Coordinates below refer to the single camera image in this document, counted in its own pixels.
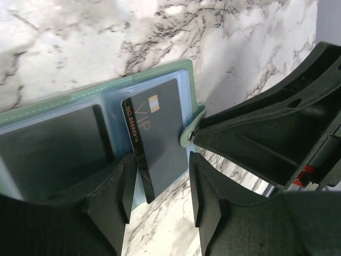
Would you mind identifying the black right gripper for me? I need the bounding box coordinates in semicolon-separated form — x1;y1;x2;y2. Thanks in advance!
194;42;340;191

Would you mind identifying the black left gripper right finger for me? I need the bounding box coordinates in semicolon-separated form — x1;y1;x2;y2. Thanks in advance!
189;153;340;255

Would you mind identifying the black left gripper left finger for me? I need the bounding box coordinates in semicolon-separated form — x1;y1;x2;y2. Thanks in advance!
1;153;137;255

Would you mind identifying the green leather card holder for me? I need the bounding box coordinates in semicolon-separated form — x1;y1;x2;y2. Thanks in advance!
1;59;200;206

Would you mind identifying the black VIP card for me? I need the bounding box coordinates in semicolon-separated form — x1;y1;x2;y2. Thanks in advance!
121;78;188;203

